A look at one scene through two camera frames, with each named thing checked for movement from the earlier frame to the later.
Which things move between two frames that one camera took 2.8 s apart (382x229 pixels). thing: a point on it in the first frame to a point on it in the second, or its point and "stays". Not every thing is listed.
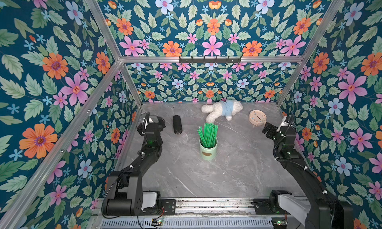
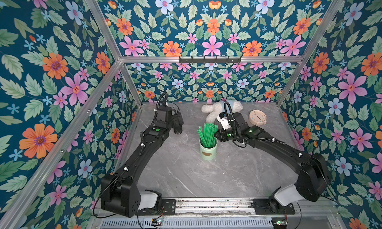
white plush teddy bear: x=226 y=108 stays
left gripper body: x=158 y=127 to x=167 y=126
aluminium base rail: x=201 y=207 stays
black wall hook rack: x=219 y=59 stays
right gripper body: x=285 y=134 to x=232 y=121
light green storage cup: x=209 y=154 stays
